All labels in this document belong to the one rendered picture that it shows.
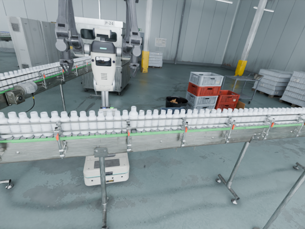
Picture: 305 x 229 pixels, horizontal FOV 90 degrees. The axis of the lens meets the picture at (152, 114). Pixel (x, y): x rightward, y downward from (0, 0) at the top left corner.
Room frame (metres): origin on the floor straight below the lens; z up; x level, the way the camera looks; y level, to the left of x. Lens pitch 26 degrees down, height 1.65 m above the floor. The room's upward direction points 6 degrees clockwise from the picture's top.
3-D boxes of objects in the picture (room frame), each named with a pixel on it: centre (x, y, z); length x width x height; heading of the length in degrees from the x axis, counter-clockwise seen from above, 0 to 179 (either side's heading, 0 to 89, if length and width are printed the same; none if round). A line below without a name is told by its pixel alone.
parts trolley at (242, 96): (5.22, -2.85, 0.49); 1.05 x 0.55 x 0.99; 107
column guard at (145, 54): (8.82, 0.73, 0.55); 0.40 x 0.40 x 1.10; 17
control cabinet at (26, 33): (5.68, 4.55, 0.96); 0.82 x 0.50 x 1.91; 179
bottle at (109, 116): (0.99, 0.31, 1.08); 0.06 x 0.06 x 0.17
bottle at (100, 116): (0.97, 0.37, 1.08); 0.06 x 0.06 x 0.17
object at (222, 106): (3.77, -1.73, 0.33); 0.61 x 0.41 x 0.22; 110
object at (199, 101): (3.46, -1.09, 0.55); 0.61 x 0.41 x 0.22; 114
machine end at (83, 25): (5.29, 1.65, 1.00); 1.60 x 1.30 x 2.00; 179
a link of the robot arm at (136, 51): (1.15, 0.16, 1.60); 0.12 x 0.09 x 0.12; 18
